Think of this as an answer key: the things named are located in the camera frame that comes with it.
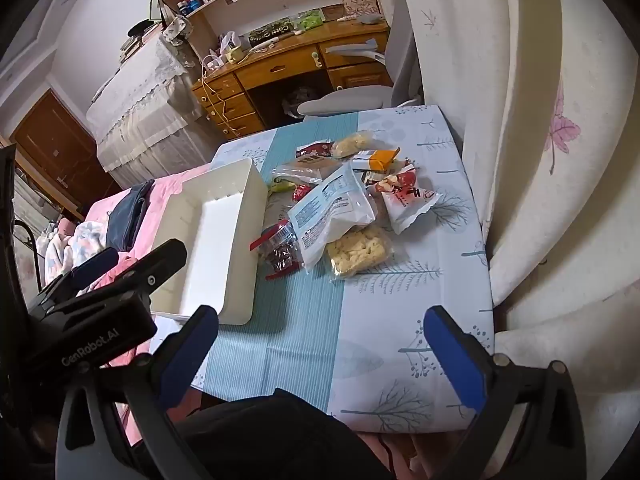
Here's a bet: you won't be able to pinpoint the pink blanket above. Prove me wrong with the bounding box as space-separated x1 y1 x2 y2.
82 162 216 456

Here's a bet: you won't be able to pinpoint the white lace cover cloth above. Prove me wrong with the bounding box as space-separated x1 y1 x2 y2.
85 32 216 191

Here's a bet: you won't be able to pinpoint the stack of books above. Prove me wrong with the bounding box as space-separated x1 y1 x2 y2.
119 22 163 63

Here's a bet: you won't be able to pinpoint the black bag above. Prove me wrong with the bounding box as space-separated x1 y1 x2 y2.
281 85 321 121

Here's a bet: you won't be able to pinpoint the white apple print snack packet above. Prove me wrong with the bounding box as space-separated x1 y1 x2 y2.
367 169 441 235

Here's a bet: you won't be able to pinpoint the white plastic bin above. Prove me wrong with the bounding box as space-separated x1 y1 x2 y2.
150 157 269 326

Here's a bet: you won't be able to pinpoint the brown wooden door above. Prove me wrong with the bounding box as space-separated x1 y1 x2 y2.
10 89 123 221

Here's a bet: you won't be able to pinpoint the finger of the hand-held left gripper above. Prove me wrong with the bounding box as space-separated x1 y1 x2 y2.
112 238 188 301
37 247 121 306

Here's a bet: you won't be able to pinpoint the orange white snack packet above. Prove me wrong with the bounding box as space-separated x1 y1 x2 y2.
351 146 402 171

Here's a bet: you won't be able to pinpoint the white charging cables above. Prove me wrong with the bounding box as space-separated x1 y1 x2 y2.
200 55 231 136

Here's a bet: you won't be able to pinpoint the large clear yellow crisps packet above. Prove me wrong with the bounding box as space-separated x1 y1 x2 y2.
325 225 393 281

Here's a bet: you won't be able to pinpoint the dark printed box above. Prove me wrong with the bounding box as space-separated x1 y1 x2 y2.
247 17 296 46

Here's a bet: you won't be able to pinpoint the wooden desk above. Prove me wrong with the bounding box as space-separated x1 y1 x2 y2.
191 20 393 141

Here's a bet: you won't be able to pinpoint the red white snack packet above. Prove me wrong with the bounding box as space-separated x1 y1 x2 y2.
295 141 335 160

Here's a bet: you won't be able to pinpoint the large white blue snack packet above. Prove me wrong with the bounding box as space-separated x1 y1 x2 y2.
287 160 377 273

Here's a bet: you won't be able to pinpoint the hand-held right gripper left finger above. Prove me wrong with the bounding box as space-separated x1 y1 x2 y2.
54 304 221 480

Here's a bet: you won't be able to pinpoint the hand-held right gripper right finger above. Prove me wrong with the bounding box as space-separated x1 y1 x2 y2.
422 305 588 480

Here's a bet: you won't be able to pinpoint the clear red-edged snack packet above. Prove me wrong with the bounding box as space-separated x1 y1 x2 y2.
249 220 306 281

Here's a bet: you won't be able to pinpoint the small clear yellow crisps packet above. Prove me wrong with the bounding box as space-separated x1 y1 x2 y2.
331 130 376 158

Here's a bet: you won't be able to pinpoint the grey office chair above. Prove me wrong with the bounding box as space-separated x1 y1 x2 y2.
297 0 426 118

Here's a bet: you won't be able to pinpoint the floral fleece cloth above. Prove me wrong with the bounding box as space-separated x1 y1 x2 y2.
37 220 118 291

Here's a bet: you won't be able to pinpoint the white patterned bag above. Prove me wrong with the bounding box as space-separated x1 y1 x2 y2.
340 0 381 17

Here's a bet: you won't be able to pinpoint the dark blue clothing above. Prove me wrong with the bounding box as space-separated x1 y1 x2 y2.
106 180 156 252

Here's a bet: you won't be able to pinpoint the green packets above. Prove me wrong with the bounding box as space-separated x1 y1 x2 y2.
295 9 327 31

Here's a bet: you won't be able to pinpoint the clear zip bag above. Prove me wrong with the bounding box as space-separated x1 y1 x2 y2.
271 162 326 186

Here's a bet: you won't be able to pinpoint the floral vase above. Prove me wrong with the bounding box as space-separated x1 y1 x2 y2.
162 15 193 43

